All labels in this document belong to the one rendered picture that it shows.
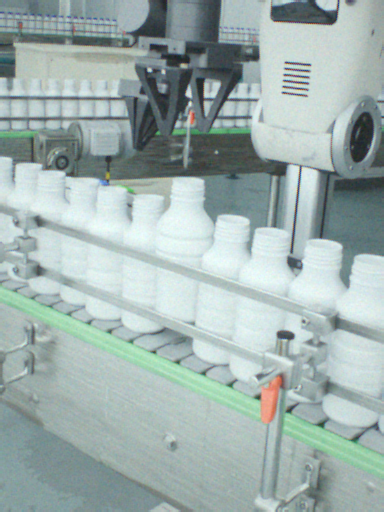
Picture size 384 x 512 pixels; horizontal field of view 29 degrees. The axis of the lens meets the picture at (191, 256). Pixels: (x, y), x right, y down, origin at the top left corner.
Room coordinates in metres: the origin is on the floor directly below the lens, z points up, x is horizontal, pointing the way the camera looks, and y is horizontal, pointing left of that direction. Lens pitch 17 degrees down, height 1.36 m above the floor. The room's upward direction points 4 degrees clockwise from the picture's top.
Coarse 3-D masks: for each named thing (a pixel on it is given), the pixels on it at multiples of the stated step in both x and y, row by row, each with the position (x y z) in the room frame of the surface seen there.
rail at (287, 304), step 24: (96, 240) 0.88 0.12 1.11; (168, 264) 0.80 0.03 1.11; (72, 288) 0.90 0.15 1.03; (96, 288) 0.88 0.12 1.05; (240, 288) 0.73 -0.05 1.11; (144, 312) 0.82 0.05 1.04; (192, 336) 0.77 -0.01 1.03; (216, 336) 0.75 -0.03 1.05; (360, 336) 0.64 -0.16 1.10; (336, 384) 0.65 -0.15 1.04
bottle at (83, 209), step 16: (80, 192) 0.93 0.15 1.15; (96, 192) 0.94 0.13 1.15; (80, 208) 0.93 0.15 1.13; (96, 208) 0.94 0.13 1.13; (80, 224) 0.92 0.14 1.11; (64, 240) 0.93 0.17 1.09; (64, 256) 0.93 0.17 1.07; (80, 256) 0.92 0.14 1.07; (64, 272) 0.93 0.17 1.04; (80, 272) 0.92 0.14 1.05; (64, 288) 0.93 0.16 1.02; (80, 304) 0.92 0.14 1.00
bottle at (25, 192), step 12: (24, 168) 1.01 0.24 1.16; (36, 168) 1.02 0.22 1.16; (24, 180) 1.01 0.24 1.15; (36, 180) 1.02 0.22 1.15; (12, 192) 1.02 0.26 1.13; (24, 192) 1.01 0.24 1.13; (36, 192) 1.01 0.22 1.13; (12, 204) 1.00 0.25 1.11; (24, 204) 1.00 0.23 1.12; (12, 228) 1.00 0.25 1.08; (12, 240) 1.00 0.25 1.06; (12, 252) 1.00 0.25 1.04; (12, 264) 1.00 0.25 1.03; (12, 276) 1.00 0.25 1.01
